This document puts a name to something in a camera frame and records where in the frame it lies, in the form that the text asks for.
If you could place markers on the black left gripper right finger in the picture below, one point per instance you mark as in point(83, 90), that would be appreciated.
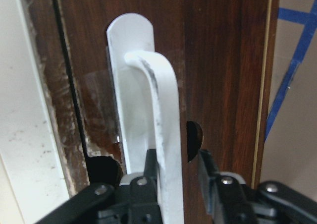
point(207, 173)

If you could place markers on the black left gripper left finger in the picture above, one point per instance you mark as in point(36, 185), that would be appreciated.
point(150, 176)

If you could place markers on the white drawer handle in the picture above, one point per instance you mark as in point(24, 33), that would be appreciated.
point(147, 99)

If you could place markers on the dark brown wooden drawer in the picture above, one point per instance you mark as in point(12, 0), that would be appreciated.
point(221, 51)

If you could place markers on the cream plastic storage box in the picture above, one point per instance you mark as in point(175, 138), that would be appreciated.
point(31, 179)

